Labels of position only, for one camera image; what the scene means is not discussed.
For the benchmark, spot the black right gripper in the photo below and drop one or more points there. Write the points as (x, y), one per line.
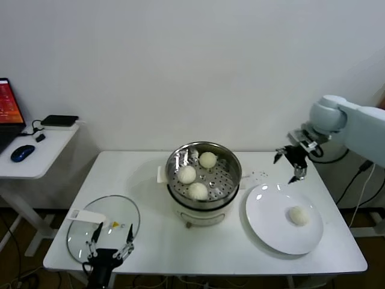
(297, 156)

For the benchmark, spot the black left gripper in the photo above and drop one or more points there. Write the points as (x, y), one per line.
(106, 258)

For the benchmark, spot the white steamed baozi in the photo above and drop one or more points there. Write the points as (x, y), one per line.
(187, 175)
(298, 215)
(208, 160)
(198, 191)

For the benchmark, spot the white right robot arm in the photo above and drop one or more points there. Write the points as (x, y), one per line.
(361, 129)

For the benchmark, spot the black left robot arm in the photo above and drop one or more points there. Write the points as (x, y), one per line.
(100, 278)

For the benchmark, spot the perforated steel steamer basket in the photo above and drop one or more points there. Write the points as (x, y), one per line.
(173, 164)

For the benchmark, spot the white round plate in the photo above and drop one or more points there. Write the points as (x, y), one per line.
(270, 216)

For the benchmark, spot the white side table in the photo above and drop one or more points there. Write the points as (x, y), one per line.
(45, 156)

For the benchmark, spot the orange object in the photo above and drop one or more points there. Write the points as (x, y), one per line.
(382, 100)

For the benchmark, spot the small black adapter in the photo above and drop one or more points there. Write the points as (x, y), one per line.
(40, 138)

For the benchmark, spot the blue computer mouse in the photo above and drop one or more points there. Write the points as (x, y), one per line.
(22, 153)

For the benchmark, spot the black flat hard drive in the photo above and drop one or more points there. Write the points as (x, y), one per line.
(59, 120)

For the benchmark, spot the black laptop with red screen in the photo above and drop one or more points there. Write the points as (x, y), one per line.
(9, 102)

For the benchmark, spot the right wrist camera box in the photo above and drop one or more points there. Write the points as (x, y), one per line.
(311, 145)

